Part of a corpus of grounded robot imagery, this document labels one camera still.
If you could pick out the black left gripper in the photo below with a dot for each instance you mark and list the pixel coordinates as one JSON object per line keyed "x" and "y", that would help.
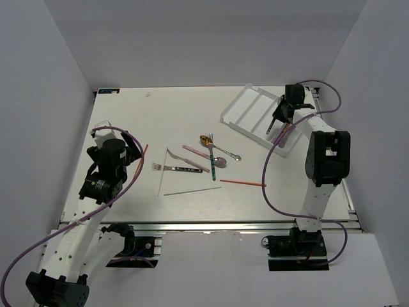
{"x": 131, "y": 152}

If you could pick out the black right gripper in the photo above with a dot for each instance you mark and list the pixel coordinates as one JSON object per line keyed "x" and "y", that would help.
{"x": 276, "y": 113}

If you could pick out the iridescent rainbow knife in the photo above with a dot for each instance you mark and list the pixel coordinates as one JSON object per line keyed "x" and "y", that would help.
{"x": 282, "y": 132}

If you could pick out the silver spoon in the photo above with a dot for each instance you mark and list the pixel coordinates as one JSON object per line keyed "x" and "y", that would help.
{"x": 270, "y": 126}

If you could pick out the fork with pink handle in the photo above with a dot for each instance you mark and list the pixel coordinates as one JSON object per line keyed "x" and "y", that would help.
{"x": 188, "y": 159}

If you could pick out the fork with green patterned handle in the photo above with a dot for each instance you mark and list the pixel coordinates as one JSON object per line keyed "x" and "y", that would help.
{"x": 212, "y": 163}

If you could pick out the silver spoon ornate handle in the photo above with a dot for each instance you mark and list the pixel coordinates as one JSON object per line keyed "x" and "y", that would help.
{"x": 220, "y": 162}

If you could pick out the gold spoon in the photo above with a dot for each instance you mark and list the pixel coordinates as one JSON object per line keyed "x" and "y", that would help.
{"x": 204, "y": 140}

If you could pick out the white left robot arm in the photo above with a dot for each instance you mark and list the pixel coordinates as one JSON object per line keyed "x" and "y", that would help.
{"x": 64, "y": 280}

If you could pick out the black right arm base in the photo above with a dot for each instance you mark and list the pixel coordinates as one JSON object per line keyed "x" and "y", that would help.
{"x": 298, "y": 251}

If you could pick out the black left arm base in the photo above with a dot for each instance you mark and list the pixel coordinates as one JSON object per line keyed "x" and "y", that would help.
{"x": 139, "y": 251}

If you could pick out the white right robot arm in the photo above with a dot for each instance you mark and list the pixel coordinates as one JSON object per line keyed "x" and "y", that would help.
{"x": 327, "y": 160}

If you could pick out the white divided utensil tray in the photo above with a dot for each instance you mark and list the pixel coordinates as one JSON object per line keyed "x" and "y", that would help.
{"x": 250, "y": 113}

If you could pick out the orange chopstick on left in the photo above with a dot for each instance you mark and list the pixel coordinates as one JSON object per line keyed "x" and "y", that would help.
{"x": 140, "y": 161}

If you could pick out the orange chopstick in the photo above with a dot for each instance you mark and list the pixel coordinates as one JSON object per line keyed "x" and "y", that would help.
{"x": 243, "y": 183}
{"x": 140, "y": 161}

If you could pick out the white chopstick upright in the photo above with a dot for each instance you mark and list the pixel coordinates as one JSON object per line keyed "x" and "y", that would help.
{"x": 162, "y": 172}

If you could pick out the left blue table label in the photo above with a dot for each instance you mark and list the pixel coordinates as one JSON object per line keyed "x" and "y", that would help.
{"x": 108, "y": 91}

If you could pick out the orange chopstick on right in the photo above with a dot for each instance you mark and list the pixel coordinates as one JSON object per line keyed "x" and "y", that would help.
{"x": 243, "y": 183}

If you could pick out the grey chopstick lying flat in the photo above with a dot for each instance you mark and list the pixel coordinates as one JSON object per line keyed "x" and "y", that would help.
{"x": 192, "y": 191}

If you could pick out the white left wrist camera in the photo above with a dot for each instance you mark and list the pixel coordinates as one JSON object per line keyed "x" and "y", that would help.
{"x": 100, "y": 136}

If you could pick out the fork with black patterned handle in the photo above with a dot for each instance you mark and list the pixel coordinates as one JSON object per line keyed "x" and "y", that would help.
{"x": 160, "y": 167}

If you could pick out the aluminium table front rail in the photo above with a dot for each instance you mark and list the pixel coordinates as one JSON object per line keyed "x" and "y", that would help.
{"x": 209, "y": 227}

